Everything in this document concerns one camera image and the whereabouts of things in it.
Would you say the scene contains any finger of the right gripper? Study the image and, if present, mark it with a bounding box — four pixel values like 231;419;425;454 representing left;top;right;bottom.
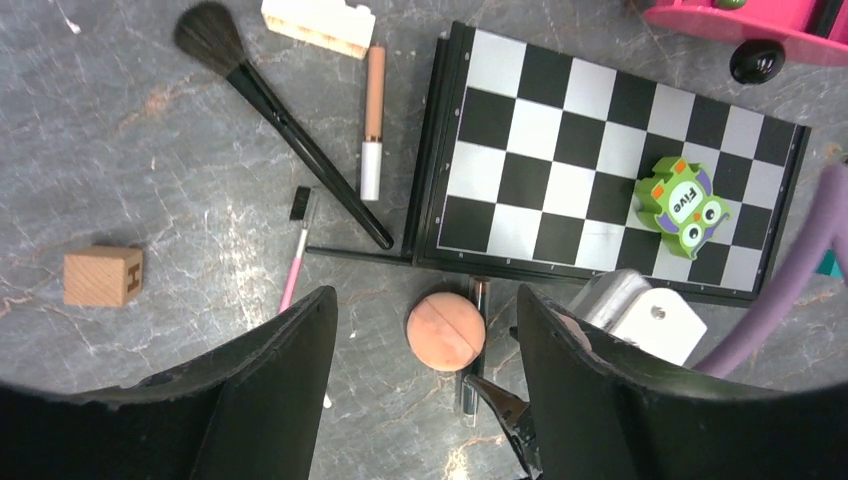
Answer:
464;375;544;479

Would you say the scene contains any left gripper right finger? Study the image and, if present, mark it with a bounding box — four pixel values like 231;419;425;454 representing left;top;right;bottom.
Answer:
516;285;847;479

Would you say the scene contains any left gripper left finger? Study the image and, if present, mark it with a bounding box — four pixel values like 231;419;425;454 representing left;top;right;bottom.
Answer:
1;286;338;479

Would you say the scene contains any beige white makeup pen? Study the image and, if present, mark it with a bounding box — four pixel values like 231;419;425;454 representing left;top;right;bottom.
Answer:
360;46;386;201

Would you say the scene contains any pink drawer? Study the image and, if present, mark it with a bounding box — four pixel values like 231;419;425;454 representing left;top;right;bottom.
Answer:
643;0;847;85

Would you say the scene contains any black eyeliner pencil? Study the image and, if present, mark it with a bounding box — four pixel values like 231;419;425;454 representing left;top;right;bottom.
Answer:
457;277;489;425

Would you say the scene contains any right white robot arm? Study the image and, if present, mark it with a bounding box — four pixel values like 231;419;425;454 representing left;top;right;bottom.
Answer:
456;269;707;479

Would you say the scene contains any thin black makeup stick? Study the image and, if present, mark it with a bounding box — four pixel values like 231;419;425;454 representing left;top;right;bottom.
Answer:
306;245;414;266

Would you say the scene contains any black makeup brush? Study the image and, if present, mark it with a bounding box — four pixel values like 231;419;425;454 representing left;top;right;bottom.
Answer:
173;1;394;250

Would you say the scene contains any round pink powder puff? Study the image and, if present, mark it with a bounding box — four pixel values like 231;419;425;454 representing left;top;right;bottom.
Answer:
406;292;476;372

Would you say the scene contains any pink lip gloss wand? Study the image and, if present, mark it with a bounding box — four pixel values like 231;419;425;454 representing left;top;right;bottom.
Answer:
278;186;315;313

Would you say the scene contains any brown wooden cube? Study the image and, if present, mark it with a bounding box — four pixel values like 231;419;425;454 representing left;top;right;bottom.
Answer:
63;245;144;307

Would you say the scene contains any green owl toy block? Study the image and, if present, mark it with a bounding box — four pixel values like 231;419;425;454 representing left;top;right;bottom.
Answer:
634;156;731;260

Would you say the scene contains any black white chessboard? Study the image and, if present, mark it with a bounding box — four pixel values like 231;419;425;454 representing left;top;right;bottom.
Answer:
405;22;810;306

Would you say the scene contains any teal cube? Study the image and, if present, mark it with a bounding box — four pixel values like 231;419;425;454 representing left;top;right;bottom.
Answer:
816;250;843;278

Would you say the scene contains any white lego brick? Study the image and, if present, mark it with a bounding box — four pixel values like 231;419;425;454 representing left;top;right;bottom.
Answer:
260;0;376;60

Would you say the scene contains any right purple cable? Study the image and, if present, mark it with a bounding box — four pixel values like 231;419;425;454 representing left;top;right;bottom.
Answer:
692;162;848;380

